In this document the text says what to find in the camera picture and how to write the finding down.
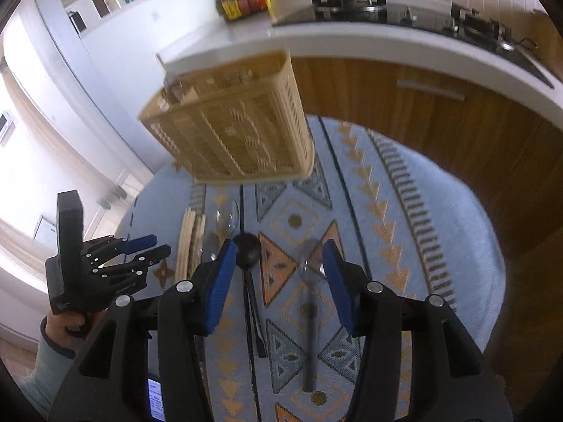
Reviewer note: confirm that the wooden chopstick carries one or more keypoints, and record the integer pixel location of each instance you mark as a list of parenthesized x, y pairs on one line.
[(201, 237), (182, 250), (161, 63), (188, 246), (195, 246)]

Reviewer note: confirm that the person's left forearm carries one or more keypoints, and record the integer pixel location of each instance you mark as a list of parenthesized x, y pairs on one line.
[(44, 373)]

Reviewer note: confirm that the beige plastic utensil basket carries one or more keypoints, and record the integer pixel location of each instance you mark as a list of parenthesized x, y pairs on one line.
[(246, 132)]

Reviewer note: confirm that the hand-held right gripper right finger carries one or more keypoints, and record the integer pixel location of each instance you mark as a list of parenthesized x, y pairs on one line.
[(341, 290)]

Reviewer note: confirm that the black spoon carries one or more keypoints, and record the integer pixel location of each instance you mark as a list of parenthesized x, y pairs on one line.
[(246, 252)]

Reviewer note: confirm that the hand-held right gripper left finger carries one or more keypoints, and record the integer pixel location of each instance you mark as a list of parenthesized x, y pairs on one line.
[(217, 290)]

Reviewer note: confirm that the black glass gas stove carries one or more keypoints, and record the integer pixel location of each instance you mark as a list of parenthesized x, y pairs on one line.
[(396, 15)]

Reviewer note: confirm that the white kitchen countertop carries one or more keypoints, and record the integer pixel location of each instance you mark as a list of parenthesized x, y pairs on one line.
[(352, 39)]

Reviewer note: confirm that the person's left hand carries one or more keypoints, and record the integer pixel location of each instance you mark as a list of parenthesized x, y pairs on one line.
[(55, 327)]

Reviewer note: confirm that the wooden kitchen cabinet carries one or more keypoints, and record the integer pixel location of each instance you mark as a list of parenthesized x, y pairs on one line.
[(440, 118)]

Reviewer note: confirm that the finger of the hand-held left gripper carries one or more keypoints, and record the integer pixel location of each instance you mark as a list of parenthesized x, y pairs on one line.
[(143, 242), (158, 252)]

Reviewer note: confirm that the patterned blue tablecloth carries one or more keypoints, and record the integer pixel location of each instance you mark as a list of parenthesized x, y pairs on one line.
[(396, 228)]

